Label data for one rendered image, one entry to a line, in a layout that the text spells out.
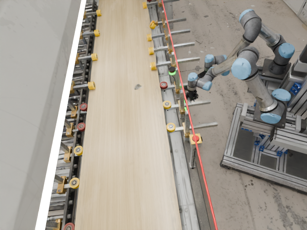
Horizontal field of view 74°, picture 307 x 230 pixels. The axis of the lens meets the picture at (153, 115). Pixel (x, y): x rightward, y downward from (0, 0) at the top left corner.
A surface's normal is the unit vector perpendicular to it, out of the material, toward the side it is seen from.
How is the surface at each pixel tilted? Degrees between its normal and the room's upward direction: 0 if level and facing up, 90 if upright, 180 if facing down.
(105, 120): 0
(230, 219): 0
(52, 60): 61
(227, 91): 0
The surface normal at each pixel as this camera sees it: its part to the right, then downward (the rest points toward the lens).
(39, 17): 0.80, -0.40
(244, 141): -0.11, -0.55
